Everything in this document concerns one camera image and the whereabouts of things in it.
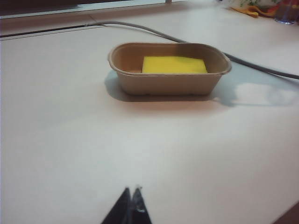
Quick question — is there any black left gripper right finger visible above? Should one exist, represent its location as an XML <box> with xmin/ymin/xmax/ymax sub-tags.
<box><xmin>130</xmin><ymin>184</ymin><xmax>153</xmax><ymax>224</ymax></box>

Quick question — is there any white crumpled bag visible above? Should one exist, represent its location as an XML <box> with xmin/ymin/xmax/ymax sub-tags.
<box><xmin>216</xmin><ymin>0</ymin><xmax>299</xmax><ymax>18</ymax></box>

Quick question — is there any clear drinking glass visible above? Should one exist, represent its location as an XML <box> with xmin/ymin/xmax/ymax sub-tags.
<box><xmin>273</xmin><ymin>4</ymin><xmax>297</xmax><ymax>25</ymax></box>

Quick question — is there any brown paper lunch box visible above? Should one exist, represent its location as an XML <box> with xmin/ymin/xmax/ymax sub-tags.
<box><xmin>107</xmin><ymin>42</ymin><xmax>232</xmax><ymax>96</ymax></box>

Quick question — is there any grey cable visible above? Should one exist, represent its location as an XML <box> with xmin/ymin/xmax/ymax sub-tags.
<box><xmin>85</xmin><ymin>21</ymin><xmax>299</xmax><ymax>80</ymax></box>

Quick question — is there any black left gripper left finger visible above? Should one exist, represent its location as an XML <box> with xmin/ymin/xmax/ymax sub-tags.
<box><xmin>100</xmin><ymin>187</ymin><xmax>131</xmax><ymax>224</ymax></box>

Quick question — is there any yellow green cleaning sponge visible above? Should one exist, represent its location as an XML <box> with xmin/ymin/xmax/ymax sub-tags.
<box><xmin>142</xmin><ymin>56</ymin><xmax>208</xmax><ymax>74</ymax></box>

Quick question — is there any grey desk divider panel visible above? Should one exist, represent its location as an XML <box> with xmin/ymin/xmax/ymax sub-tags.
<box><xmin>0</xmin><ymin>0</ymin><xmax>215</xmax><ymax>20</ymax></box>

